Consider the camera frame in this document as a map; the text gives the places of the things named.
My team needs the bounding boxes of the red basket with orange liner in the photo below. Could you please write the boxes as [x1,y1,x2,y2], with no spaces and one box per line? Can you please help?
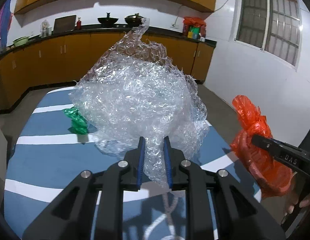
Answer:
[230,129,294,198]

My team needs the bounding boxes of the clear jar with bag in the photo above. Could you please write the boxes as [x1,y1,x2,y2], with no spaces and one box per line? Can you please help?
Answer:
[41,20,52,37]

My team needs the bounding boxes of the clear bubble wrap sheet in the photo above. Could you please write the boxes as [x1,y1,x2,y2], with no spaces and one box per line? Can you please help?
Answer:
[69,19,209,189]

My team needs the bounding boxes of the black wok left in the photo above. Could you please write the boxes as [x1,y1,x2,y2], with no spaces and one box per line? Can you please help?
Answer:
[98,12,118,28]

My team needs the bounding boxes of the red bag with containers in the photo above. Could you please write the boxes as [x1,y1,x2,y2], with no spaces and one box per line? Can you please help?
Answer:
[182,17,207,40]

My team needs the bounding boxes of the green plastic bag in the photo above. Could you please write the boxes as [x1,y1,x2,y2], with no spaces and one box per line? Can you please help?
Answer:
[63,106,89,135]

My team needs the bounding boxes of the black wok with lid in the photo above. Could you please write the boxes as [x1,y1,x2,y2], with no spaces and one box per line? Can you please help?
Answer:
[125,13,145,28]

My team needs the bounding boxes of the person's hand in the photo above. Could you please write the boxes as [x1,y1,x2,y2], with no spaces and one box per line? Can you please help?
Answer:
[284,177,310,215]

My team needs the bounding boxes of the blue white striped tablecloth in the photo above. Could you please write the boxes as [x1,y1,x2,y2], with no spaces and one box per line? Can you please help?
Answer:
[4,86,262,240]

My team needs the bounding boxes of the small orange plastic bag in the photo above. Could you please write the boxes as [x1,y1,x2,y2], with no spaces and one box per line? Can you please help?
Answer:
[232,95,273,139]

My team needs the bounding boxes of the lower wooden kitchen cabinets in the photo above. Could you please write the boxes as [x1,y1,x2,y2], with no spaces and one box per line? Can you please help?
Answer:
[0,25,217,114]

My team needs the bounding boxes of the green basin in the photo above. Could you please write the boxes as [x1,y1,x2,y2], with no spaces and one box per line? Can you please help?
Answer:
[13,36,29,47]

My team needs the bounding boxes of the red bottle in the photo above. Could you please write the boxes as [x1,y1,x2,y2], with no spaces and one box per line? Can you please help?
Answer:
[76,17,82,30]

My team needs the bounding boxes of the pink purple hanging cloth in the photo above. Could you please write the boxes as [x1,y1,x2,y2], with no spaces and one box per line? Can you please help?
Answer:
[0,0,13,53]

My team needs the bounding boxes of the window with bars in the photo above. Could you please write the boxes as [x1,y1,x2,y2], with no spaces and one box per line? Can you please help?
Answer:
[234,0,302,69]

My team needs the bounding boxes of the dark cutting board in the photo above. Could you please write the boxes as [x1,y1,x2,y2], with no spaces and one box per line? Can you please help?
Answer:
[53,15,76,34]

